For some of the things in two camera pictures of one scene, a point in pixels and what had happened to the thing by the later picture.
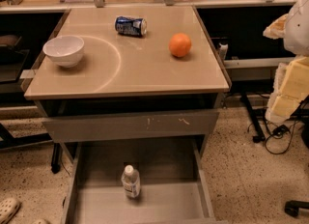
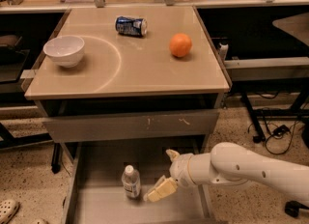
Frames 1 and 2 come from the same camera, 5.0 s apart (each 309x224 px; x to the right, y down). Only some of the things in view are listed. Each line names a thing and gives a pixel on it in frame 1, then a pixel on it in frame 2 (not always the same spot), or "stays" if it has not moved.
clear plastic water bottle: x=130 y=182 stays
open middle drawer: x=174 y=185 stays
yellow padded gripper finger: x=276 y=30 → x=180 y=168
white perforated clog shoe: x=8 y=209 stays
